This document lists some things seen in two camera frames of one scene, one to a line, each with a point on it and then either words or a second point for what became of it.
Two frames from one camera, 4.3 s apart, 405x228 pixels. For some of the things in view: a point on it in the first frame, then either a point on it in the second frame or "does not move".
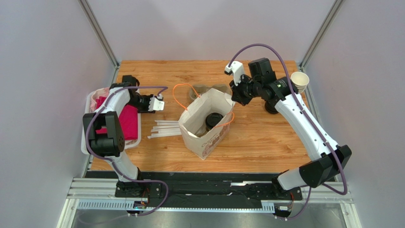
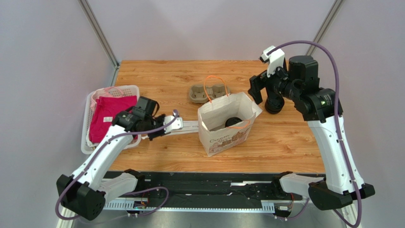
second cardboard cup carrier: [201, 89] does not move
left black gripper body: [143, 106] to [152, 124]
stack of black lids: [270, 107] does not move
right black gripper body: [238, 93] to [261, 83]
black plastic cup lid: [212, 119] to [232, 120]
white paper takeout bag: [207, 101] to [226, 123]
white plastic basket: [129, 145] does not move
